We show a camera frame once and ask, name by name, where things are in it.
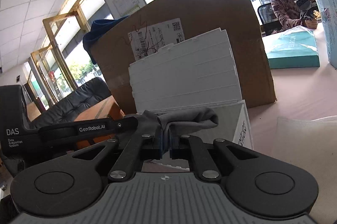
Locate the grey cloth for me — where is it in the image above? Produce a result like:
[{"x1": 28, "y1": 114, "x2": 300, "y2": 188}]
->
[{"x1": 122, "y1": 107, "x2": 219, "y2": 155}]

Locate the white storage box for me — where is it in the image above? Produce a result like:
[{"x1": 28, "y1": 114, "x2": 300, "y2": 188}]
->
[{"x1": 128, "y1": 27, "x2": 254, "y2": 171}]

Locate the white cloth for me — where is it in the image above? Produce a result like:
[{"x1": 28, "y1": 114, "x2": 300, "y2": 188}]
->
[{"x1": 271, "y1": 116, "x2": 336, "y2": 223}]

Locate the orange gift box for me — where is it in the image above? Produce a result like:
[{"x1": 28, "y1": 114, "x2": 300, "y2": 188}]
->
[{"x1": 75, "y1": 96, "x2": 125, "y2": 149}]

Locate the black leather sofa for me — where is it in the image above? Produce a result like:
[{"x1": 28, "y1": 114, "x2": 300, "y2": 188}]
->
[{"x1": 30, "y1": 77, "x2": 111, "y2": 129}]

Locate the blue fabric behind box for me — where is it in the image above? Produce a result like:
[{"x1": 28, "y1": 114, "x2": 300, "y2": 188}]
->
[{"x1": 82, "y1": 16, "x2": 128, "y2": 65}]

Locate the large brown cardboard box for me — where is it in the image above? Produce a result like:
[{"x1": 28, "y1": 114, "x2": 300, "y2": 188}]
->
[{"x1": 91, "y1": 0, "x2": 276, "y2": 114}]

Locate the teal flat box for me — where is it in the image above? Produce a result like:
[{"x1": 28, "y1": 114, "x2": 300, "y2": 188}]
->
[{"x1": 263, "y1": 26, "x2": 320, "y2": 69}]

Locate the black office chair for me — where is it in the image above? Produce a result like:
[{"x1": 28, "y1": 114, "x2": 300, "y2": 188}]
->
[{"x1": 258, "y1": 3, "x2": 282, "y2": 36}]

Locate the seated woman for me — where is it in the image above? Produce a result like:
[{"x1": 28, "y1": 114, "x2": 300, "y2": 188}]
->
[{"x1": 271, "y1": 0, "x2": 318, "y2": 31}]

